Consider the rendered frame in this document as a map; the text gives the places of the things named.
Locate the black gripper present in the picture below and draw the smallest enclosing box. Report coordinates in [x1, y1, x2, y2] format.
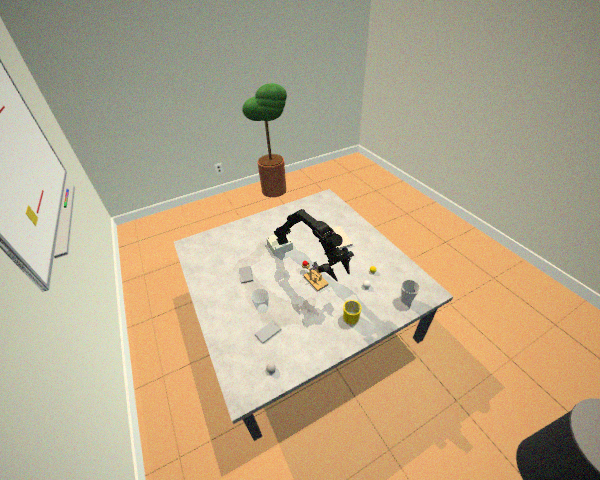
[318, 247, 354, 281]

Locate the cream flat slab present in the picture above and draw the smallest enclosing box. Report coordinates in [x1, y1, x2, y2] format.
[332, 226, 353, 249]

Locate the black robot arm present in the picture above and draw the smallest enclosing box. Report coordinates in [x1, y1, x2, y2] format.
[274, 209, 349, 262]

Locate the yellow cup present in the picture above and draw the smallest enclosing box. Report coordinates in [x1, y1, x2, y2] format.
[343, 300, 362, 326]

